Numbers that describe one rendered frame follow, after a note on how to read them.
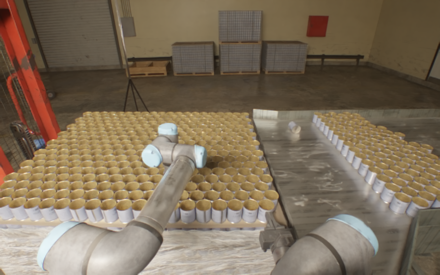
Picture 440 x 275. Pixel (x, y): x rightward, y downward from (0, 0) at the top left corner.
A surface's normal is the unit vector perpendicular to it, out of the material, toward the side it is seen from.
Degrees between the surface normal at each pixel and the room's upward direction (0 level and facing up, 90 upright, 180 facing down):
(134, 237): 19
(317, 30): 90
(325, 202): 0
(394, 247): 0
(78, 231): 14
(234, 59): 90
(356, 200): 0
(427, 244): 90
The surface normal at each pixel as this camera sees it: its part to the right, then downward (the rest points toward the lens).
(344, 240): 0.14, -0.71
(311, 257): -0.36, -0.64
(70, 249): -0.12, -0.55
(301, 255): -0.58, -0.68
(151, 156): -0.24, 0.46
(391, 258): -0.01, -0.88
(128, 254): 0.49, -0.37
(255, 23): -0.01, 0.47
